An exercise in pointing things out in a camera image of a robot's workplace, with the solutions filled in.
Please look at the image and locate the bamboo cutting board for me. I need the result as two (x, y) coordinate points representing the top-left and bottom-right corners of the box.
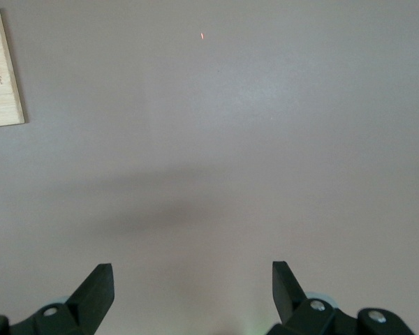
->
(0, 6), (26, 129)

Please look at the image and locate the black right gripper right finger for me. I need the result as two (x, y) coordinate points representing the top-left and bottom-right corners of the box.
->
(265, 260), (416, 335)

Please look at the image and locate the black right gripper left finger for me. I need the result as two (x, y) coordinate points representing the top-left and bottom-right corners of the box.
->
(0, 263), (115, 335)

